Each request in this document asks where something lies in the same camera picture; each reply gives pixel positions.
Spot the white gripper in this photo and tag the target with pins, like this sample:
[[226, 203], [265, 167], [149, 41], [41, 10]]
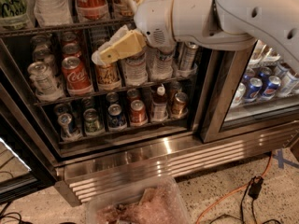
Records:
[[153, 19]]

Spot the red coke can top shelf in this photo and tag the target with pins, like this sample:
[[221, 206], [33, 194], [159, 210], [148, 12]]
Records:
[[90, 9]]

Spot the red coke can shelf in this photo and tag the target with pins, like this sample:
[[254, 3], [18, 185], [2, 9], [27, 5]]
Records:
[[90, 9], [76, 76]]

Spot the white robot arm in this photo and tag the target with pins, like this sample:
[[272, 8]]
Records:
[[214, 24]]

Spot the gold LaCroix can top shelf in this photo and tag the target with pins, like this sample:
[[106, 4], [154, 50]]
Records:
[[120, 10]]

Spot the orange LaCroix can middle shelf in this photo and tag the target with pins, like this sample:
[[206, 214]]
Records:
[[108, 77]]

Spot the slim silver can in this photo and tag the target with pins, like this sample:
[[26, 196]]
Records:
[[186, 58]]

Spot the white can top shelf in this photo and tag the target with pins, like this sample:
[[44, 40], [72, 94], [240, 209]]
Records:
[[52, 12]]

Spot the red coke can middle shelf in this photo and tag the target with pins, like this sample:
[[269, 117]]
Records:
[[76, 76]]

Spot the red can bottom shelf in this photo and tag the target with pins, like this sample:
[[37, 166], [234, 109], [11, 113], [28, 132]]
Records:
[[138, 115]]

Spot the brown can bottom shelf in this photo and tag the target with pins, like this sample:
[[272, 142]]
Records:
[[179, 105]]

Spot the blue pepsi can bottom shelf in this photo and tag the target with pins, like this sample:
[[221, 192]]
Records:
[[115, 118]]

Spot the silver diet coke can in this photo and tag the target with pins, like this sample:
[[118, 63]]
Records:
[[48, 88]]

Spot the green can bottom shelf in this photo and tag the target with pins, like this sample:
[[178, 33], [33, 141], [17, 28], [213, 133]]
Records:
[[92, 124]]

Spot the green LaCroix can top shelf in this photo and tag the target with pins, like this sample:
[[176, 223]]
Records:
[[14, 14]]

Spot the blue white can bottom shelf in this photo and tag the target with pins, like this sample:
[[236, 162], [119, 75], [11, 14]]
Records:
[[69, 130]]

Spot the blue pepsi can right fridge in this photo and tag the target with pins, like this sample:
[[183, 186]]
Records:
[[253, 88]]

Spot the steel fridge base grille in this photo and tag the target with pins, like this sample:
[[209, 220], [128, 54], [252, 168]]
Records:
[[182, 154]]

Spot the front left water bottle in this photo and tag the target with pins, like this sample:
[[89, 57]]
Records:
[[135, 69]]

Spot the water bottle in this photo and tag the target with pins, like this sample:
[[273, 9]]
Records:
[[135, 69], [162, 63]]

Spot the front right water bottle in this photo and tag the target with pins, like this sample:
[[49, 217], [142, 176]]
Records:
[[162, 63]]

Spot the small white cap bottle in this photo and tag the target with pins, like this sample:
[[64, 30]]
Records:
[[159, 104]]

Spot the clear plastic bin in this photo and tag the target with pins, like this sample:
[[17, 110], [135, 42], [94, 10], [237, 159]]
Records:
[[154, 200]]

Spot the black power adapter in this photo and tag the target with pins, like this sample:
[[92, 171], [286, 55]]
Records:
[[255, 187]]

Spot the steel fridge door frame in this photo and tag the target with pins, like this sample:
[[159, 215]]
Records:
[[224, 119]]

